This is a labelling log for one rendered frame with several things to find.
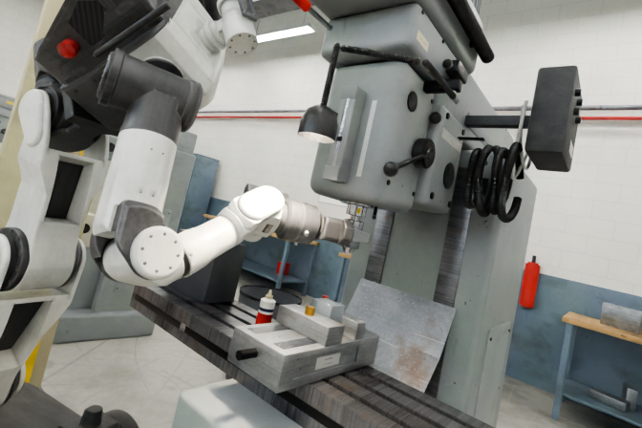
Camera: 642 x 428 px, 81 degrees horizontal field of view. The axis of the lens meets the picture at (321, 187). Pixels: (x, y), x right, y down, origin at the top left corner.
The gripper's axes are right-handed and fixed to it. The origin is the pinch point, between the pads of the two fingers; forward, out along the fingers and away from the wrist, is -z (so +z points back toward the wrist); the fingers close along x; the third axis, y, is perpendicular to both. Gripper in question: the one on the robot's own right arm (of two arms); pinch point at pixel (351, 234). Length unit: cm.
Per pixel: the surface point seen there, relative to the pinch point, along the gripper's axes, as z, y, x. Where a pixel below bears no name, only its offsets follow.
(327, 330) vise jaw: 5.6, 20.1, -8.0
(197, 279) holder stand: 23, 25, 44
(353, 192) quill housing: 6.4, -8.8, -7.0
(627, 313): -359, 15, 96
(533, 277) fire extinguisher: -361, 4, 186
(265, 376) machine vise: 17.6, 29.0, -9.8
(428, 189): -14.9, -14.8, -6.0
